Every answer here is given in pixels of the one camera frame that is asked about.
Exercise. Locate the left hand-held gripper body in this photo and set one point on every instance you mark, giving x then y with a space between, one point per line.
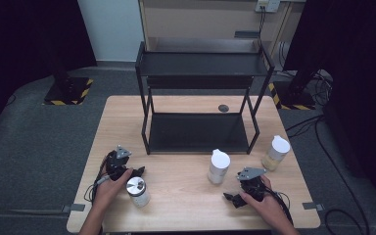
113 163

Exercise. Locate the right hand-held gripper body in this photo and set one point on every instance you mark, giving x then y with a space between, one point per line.
253 187

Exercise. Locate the small clear jar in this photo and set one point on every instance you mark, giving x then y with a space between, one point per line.
138 192

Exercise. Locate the white-lid jar white contents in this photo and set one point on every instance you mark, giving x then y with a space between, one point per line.
218 166

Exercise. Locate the white-lid jar yellow contents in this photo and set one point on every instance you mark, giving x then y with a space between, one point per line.
275 151

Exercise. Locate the black metal shelf rack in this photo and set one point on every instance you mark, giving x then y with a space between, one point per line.
202 65

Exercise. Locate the person's right hand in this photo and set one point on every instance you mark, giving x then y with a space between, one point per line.
269 209

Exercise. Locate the person's left hand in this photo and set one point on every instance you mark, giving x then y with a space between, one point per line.
106 192

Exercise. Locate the grey tape strip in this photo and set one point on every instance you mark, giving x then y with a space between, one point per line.
75 207
312 206

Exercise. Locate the striped-edge black stand base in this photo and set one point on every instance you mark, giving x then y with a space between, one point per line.
293 98
68 91

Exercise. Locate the round grey table grommet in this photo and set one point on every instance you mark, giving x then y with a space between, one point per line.
223 108

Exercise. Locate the black curtain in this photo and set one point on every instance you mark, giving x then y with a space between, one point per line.
19 39
355 65

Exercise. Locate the white wall socket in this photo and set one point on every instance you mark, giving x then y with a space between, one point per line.
267 5

